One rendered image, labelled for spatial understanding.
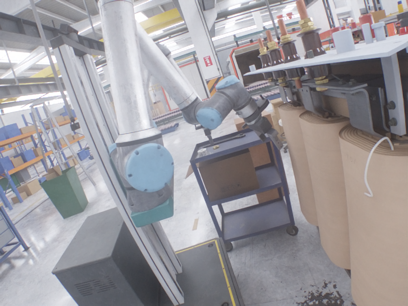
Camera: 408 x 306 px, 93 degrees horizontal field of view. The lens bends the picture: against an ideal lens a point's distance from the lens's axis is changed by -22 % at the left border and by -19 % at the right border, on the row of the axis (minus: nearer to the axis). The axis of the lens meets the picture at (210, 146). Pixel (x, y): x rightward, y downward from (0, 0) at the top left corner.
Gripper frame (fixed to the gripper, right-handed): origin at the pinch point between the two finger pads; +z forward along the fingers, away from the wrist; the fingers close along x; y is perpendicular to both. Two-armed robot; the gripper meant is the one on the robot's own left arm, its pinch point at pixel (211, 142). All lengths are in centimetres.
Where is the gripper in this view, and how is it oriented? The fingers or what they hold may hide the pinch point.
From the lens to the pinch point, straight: 200.7
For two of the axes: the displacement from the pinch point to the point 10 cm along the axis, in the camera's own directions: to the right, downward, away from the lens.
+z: 3.1, 9.2, 2.5
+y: 9.5, -2.9, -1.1
